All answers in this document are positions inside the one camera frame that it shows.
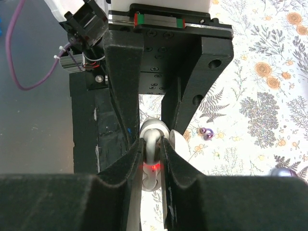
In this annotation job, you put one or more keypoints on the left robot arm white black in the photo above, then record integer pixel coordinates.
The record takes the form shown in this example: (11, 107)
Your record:
(86, 23)

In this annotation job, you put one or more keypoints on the white earbud charging case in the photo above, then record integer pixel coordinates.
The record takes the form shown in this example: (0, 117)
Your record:
(151, 180)

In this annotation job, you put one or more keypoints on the purple earbud left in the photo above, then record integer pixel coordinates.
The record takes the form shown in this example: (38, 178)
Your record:
(206, 133)

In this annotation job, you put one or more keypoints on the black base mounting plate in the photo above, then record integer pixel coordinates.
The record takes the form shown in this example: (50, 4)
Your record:
(97, 136)

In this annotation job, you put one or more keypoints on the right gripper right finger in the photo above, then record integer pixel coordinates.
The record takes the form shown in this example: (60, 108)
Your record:
(193, 201)

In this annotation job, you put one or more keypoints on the white earbud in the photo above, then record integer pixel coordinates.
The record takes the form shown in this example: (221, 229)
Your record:
(152, 136)

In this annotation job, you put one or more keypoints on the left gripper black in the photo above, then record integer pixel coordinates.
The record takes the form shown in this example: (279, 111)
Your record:
(191, 47)

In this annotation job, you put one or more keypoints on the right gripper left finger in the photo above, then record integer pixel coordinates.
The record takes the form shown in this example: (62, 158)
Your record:
(107, 201)

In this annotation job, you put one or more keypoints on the purple earbud charging case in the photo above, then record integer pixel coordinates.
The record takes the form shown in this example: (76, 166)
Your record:
(283, 172)

